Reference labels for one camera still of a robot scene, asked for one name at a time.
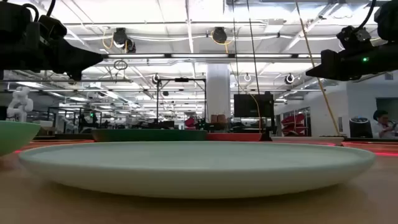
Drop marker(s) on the person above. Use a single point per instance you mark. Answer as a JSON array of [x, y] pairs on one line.
[[384, 127]]

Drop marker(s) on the pale sage large plate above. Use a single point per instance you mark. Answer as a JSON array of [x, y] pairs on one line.
[[199, 168]]

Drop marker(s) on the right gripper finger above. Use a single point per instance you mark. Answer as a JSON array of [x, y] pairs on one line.
[[326, 68]]

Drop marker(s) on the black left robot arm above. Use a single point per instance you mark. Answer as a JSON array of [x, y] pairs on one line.
[[12, 37]]

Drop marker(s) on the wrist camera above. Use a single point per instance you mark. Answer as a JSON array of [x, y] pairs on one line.
[[53, 27], [353, 39]]

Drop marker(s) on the black rig frame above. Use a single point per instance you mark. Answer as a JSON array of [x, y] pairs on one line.
[[182, 80]]

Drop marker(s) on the terracotta red plate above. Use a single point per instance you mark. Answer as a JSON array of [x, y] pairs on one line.
[[233, 137]]

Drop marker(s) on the dark monitor screen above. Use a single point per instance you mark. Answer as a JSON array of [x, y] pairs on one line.
[[253, 105]]

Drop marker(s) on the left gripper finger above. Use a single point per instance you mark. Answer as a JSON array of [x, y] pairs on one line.
[[81, 57]]

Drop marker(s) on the green large plate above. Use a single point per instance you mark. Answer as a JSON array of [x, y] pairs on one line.
[[15, 137]]

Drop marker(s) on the orange translucent plate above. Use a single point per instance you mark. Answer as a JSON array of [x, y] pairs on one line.
[[373, 146], [62, 141]]

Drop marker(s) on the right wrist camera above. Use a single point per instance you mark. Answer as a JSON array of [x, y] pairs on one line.
[[353, 39]]

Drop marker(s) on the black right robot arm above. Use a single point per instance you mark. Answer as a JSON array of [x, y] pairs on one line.
[[388, 18]]

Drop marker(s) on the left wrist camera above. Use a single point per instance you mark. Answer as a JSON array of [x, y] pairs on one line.
[[53, 27]]

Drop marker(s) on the long ceiling light bar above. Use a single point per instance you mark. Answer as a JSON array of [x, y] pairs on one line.
[[199, 56]]

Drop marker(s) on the red storage shelf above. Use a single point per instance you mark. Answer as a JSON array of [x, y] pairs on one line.
[[293, 124]]

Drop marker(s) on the white building column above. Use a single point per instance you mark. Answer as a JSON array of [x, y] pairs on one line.
[[218, 93]]

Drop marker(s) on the dark navy plate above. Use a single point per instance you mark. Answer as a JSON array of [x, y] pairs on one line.
[[149, 135]]

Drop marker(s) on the white robot figure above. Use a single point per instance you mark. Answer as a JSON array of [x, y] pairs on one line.
[[20, 105]]

